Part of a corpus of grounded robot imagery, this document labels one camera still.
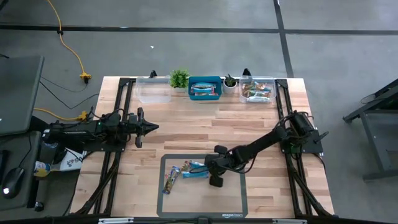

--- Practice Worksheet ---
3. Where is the teal plastic bin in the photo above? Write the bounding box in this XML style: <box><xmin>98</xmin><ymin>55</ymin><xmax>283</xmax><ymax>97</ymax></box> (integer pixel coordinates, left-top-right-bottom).
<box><xmin>187</xmin><ymin>75</ymin><xmax>223</xmax><ymax>101</ymax></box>

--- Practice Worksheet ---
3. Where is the small succulent in white pot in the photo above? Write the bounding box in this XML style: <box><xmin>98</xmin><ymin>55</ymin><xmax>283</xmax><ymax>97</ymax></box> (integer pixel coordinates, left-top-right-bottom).
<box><xmin>222</xmin><ymin>73</ymin><xmax>238</xmax><ymax>95</ymax></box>

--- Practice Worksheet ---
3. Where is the yellow extension cable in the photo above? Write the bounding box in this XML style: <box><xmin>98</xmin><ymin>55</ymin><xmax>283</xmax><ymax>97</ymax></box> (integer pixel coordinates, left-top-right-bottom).
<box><xmin>45</xmin><ymin>0</ymin><xmax>93</xmax><ymax>84</ymax></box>
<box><xmin>33</xmin><ymin>107</ymin><xmax>90</xmax><ymax>122</ymax></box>

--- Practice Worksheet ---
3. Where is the silver metal bracket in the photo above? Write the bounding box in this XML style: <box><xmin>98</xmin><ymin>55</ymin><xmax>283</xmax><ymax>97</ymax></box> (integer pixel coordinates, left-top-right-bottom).
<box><xmin>272</xmin><ymin>218</ymin><xmax>307</xmax><ymax>224</ymax></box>
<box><xmin>98</xmin><ymin>217</ymin><xmax>134</xmax><ymax>224</ymax></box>

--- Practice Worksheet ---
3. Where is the black aluminium frame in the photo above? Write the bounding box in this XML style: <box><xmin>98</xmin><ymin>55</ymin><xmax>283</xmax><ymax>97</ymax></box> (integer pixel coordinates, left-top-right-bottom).
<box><xmin>73</xmin><ymin>77</ymin><xmax>137</xmax><ymax>216</ymax></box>
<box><xmin>274</xmin><ymin>78</ymin><xmax>335</xmax><ymax>218</ymax></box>

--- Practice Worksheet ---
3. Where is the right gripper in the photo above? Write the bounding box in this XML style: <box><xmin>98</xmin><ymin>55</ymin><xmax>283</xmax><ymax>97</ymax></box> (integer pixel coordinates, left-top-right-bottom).
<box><xmin>189</xmin><ymin>144</ymin><xmax>246</xmax><ymax>189</ymax></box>

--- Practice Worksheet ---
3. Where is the black horizontal frame beam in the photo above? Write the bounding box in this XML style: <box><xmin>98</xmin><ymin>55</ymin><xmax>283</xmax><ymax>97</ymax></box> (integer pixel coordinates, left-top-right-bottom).
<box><xmin>0</xmin><ymin>213</ymin><xmax>398</xmax><ymax>224</ymax></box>

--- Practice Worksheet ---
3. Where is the dark grey monitor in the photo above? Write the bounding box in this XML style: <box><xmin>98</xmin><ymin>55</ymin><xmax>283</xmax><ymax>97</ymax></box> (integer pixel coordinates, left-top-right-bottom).
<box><xmin>0</xmin><ymin>55</ymin><xmax>45</xmax><ymax>136</ymax></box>

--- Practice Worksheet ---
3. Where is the white printed bag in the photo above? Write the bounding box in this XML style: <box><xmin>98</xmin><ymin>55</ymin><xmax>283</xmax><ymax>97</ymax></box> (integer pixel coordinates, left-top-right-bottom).
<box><xmin>58</xmin><ymin>148</ymin><xmax>88</xmax><ymax>172</ymax></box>

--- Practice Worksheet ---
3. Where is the dark grey metal cart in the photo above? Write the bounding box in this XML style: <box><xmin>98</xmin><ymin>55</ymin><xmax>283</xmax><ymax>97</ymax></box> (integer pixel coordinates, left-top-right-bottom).
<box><xmin>343</xmin><ymin>79</ymin><xmax>398</xmax><ymax>182</ymax></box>

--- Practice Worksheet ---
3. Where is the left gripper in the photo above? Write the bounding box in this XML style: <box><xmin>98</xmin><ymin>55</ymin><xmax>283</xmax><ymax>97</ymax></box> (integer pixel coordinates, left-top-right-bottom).
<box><xmin>126</xmin><ymin>107</ymin><xmax>160</xmax><ymax>149</ymax></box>

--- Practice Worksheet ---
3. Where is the thin black cable loop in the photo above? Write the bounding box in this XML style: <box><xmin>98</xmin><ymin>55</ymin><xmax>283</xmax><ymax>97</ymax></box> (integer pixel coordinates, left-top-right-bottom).
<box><xmin>359</xmin><ymin>92</ymin><xmax>385</xmax><ymax>105</ymax></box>

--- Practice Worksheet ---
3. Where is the blue wrapper cereal bar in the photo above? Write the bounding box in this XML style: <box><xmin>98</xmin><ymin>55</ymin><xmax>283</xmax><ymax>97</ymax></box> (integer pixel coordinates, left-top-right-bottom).
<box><xmin>192</xmin><ymin>82</ymin><xmax>216</xmax><ymax>90</ymax></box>
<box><xmin>181</xmin><ymin>170</ymin><xmax>210</xmax><ymax>180</ymax></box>
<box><xmin>190</xmin><ymin>88</ymin><xmax>219</xmax><ymax>97</ymax></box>
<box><xmin>188</xmin><ymin>160</ymin><xmax>208</xmax><ymax>172</ymax></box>

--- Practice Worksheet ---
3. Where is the leafy green potted plant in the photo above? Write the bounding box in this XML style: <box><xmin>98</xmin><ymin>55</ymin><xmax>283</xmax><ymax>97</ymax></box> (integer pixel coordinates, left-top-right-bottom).
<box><xmin>169</xmin><ymin>68</ymin><xmax>190</xmax><ymax>93</ymax></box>

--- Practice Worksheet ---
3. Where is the black computer mouse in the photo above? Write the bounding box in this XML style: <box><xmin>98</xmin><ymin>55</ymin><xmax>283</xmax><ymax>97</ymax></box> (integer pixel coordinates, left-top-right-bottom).
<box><xmin>1</xmin><ymin>167</ymin><xmax>25</xmax><ymax>200</ymax></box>

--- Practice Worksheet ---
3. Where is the black floor cable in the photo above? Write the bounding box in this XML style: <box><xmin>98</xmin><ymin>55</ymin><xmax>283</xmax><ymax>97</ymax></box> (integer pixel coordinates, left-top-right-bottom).
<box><xmin>39</xmin><ymin>76</ymin><xmax>100</xmax><ymax>110</ymax></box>

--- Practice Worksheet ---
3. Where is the dark grey desk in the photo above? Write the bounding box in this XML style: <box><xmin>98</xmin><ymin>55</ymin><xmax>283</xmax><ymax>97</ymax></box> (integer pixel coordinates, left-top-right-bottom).
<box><xmin>0</xmin><ymin>130</ymin><xmax>43</xmax><ymax>212</ymax></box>

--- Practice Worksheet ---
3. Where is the yellow blue bottle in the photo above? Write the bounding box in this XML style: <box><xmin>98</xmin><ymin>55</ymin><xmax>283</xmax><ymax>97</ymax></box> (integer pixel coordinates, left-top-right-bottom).
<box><xmin>33</xmin><ymin>160</ymin><xmax>52</xmax><ymax>178</ymax></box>

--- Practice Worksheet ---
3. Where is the green orange Chewy granola bar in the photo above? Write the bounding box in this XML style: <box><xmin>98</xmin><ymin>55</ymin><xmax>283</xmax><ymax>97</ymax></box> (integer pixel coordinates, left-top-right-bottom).
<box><xmin>241</xmin><ymin>81</ymin><xmax>254</xmax><ymax>98</ymax></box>
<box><xmin>247</xmin><ymin>95</ymin><xmax>271</xmax><ymax>103</ymax></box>
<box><xmin>245</xmin><ymin>89</ymin><xmax>273</xmax><ymax>98</ymax></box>
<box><xmin>252</xmin><ymin>81</ymin><xmax>272</xmax><ymax>91</ymax></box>

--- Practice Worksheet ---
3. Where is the grey-bordered translucent mat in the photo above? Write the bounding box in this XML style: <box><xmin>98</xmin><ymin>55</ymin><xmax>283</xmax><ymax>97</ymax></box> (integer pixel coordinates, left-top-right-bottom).
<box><xmin>157</xmin><ymin>152</ymin><xmax>249</xmax><ymax>218</ymax></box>

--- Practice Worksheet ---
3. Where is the clear plastic bin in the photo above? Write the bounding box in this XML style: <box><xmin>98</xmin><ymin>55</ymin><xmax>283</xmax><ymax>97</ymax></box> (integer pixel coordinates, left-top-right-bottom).
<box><xmin>238</xmin><ymin>76</ymin><xmax>277</xmax><ymax>105</ymax></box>
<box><xmin>136</xmin><ymin>77</ymin><xmax>172</xmax><ymax>105</ymax></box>

